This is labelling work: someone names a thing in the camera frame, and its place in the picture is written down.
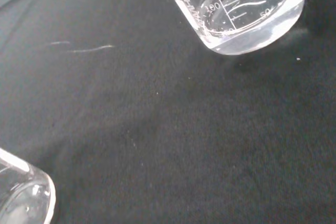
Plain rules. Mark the black bench cloth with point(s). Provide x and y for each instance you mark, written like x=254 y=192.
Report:
x=183 y=129

